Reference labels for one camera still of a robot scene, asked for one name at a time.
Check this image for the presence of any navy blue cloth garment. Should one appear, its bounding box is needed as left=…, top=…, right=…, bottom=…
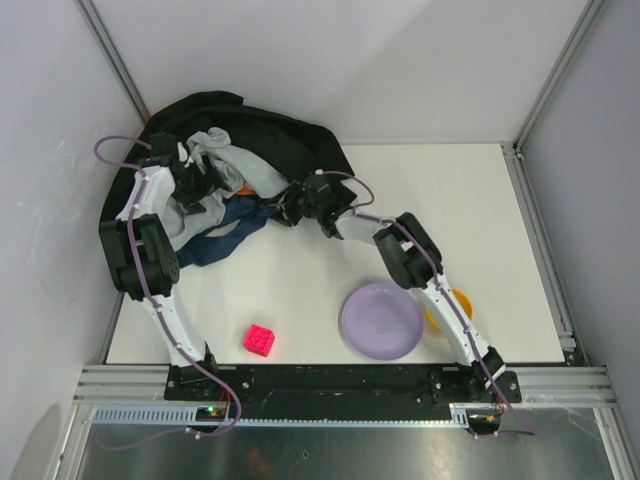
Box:
left=176, top=195, right=278, bottom=268

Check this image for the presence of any black cloth garment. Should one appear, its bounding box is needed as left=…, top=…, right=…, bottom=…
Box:
left=100, top=91, right=356, bottom=238

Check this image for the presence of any grey cloth garment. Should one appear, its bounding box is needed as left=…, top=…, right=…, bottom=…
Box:
left=161, top=127, right=289, bottom=251

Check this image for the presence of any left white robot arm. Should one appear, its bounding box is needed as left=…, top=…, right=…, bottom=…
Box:
left=99, top=133, right=218, bottom=385

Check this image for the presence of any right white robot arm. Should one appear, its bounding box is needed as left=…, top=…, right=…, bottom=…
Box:
left=262, top=170, right=510, bottom=405

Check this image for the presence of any orange cloth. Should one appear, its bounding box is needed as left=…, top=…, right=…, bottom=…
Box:
left=236, top=186, right=256, bottom=196

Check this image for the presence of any pink toy cube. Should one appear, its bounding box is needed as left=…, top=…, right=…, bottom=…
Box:
left=243, top=324, right=275, bottom=357

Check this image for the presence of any lilac plastic plate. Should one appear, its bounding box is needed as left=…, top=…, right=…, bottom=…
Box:
left=340, top=282, right=425, bottom=361

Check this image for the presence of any orange plastic bowl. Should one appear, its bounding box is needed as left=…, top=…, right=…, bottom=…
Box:
left=424, top=288, right=474, bottom=330

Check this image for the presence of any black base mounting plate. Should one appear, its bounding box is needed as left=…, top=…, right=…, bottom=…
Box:
left=164, top=364, right=522, bottom=415

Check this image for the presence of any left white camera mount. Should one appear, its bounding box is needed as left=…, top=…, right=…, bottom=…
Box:
left=177, top=142, right=194, bottom=168

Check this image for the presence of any left aluminium frame post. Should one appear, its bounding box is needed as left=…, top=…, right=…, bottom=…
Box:
left=73, top=0, right=150, bottom=123

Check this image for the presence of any grey slotted cable duct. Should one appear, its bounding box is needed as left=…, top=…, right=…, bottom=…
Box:
left=93, top=403, right=504, bottom=428

